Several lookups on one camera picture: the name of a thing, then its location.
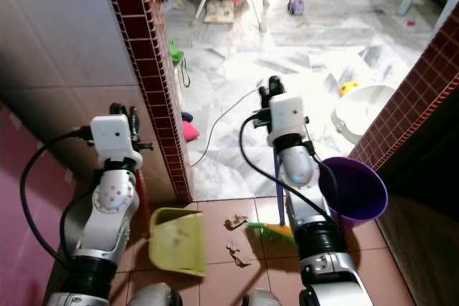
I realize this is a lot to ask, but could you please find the yellow toy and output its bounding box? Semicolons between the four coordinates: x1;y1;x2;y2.
339;81;360;97

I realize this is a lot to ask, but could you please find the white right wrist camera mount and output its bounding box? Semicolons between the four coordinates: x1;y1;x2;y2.
266;92;309;150

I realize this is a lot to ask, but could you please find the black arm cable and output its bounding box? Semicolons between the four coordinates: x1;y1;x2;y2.
19;128;95;272
240;111;344;215

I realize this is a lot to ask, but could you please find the small crumpled paper scrap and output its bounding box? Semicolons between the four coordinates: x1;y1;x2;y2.
223;214;249;232

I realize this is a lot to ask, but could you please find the thin grey floor cable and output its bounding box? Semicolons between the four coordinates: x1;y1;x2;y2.
189;88;262;170

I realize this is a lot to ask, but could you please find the blue-handled green broom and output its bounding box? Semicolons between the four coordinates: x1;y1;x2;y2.
247;150;296;247

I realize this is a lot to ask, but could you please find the white plastic basin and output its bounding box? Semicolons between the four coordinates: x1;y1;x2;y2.
331;83;397;145

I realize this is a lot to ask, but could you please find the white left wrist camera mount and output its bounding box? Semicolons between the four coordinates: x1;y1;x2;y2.
90;114;144;171

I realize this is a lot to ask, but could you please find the purple plastic bucket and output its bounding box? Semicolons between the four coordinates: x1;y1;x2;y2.
318;156;389;230

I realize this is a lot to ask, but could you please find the grey right robot leg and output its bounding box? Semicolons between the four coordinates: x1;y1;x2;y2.
242;289;281;306

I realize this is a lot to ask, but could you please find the green hanging item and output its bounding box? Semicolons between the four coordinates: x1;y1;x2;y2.
169;37;189;90

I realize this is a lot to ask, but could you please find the yellow-green dustpan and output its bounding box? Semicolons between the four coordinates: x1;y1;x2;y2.
138;166;207;277

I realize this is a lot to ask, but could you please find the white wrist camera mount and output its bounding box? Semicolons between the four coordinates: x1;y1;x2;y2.
90;114;144;171
266;92;309;150

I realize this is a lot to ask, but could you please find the flat beige box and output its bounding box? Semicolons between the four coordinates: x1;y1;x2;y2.
204;0;237;24

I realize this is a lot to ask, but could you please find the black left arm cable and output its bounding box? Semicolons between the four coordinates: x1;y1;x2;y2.
19;128;95;272

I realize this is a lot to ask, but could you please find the grey robot leg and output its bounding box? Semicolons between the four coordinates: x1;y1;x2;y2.
125;282;184;306
242;289;281;306

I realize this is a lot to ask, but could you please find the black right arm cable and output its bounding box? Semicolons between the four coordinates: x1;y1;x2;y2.
240;111;344;215

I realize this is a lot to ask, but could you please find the small purple bag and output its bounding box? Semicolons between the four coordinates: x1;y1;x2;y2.
286;0;306;17

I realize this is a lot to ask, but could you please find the long crumpled paper scrap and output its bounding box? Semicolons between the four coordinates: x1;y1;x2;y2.
225;239;254;269

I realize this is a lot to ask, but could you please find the grey left robot leg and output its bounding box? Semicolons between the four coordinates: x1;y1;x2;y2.
125;282;184;306

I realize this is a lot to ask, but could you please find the pink object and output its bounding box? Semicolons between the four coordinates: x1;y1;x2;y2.
182;120;201;143

